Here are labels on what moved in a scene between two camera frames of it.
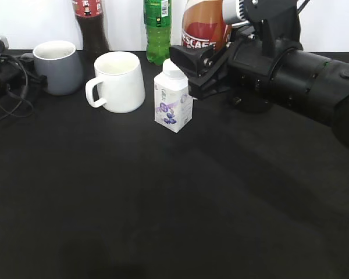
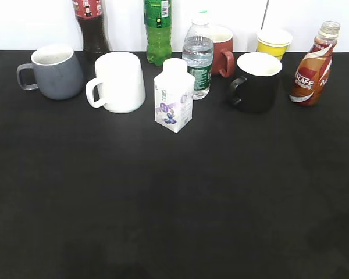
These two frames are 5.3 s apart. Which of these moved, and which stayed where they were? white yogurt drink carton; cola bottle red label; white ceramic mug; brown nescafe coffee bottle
Moved: brown nescafe coffee bottle
Stayed: white yogurt drink carton; white ceramic mug; cola bottle red label
